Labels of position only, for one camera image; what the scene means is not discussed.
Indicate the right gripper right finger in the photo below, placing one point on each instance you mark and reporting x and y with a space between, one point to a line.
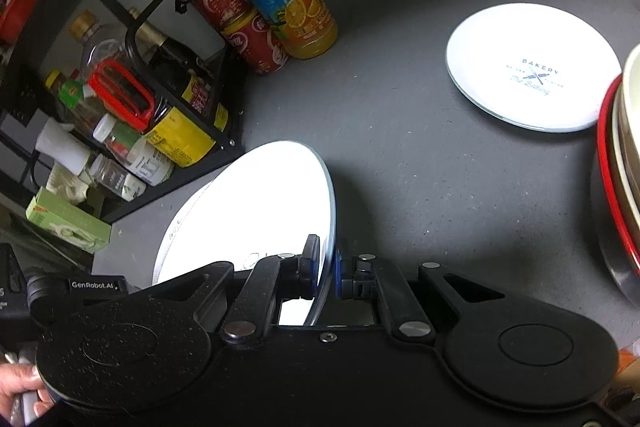
379 283

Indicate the green box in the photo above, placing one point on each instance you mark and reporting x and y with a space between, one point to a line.
54 215

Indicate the yellow label oil bottle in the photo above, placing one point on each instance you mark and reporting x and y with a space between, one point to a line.
161 124

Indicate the small white spice jar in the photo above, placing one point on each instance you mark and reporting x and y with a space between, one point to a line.
132 150

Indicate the red soda can lower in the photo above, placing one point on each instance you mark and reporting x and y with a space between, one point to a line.
255 41

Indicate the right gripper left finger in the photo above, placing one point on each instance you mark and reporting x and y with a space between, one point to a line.
273 280

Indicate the person's left hand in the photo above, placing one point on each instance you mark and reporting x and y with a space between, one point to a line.
23 394

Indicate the dark soy sauce bottle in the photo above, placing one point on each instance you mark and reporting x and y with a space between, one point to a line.
177 77

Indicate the white bakery plate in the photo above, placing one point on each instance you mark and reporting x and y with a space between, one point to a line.
531 65

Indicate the red bowl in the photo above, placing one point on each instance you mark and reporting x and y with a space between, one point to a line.
615 180

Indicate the large cream bowl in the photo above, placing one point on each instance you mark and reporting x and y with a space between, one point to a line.
625 122

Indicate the clear bottle gold cap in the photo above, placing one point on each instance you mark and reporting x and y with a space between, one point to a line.
99 41

